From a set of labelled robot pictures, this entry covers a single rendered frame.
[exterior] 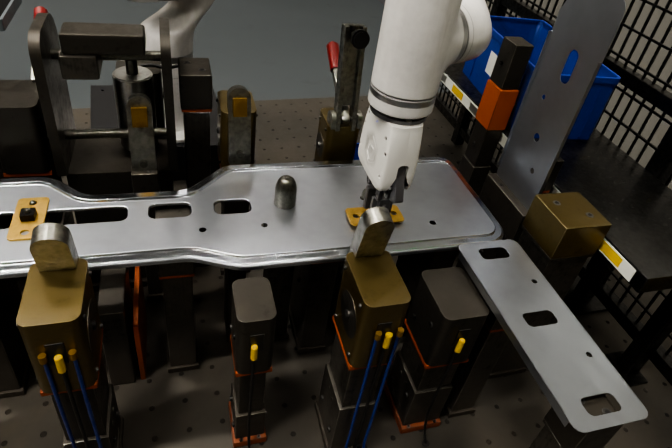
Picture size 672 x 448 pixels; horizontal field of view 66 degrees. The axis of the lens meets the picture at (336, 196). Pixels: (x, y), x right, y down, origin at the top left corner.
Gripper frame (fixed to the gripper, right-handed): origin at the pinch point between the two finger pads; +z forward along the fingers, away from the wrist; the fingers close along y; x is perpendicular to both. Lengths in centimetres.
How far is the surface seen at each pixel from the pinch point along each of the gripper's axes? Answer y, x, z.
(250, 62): -283, 23, 104
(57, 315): 16.0, -39.9, -1.5
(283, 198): -3.5, -13.3, 1.1
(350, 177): -10.5, -0.6, 3.2
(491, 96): -20.6, 28.4, -6.1
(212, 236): 1.2, -23.7, 3.1
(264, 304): 13.1, -18.5, 4.1
